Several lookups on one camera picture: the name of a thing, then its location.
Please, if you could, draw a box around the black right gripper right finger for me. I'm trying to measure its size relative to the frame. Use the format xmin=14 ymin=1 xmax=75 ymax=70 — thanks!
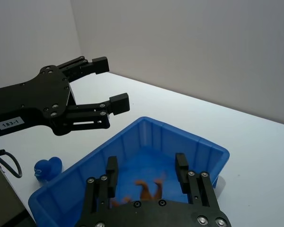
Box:
xmin=175 ymin=153 xmax=220 ymax=210

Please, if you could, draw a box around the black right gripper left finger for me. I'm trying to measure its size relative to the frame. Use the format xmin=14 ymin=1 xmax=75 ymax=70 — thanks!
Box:
xmin=81 ymin=156 xmax=119 ymax=215

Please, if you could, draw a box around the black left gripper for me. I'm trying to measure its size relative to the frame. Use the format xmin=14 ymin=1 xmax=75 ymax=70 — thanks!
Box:
xmin=0 ymin=56 xmax=131 ymax=138

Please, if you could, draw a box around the orange toy animal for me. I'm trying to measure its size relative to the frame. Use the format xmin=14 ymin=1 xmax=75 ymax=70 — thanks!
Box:
xmin=110 ymin=174 xmax=168 ymax=209

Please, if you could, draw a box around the blue plastic bin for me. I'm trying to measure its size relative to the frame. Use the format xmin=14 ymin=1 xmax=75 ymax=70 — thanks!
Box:
xmin=28 ymin=116 xmax=230 ymax=227

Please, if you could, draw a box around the blue rubber duck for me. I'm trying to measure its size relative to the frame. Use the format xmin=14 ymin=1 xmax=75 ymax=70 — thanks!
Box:
xmin=34 ymin=156 xmax=63 ymax=183

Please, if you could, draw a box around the white table cloth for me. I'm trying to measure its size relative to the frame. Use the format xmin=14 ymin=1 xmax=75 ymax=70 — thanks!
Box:
xmin=0 ymin=70 xmax=284 ymax=227

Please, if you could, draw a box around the thin black cable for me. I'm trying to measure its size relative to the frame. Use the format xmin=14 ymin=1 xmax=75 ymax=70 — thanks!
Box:
xmin=0 ymin=148 xmax=23 ymax=179

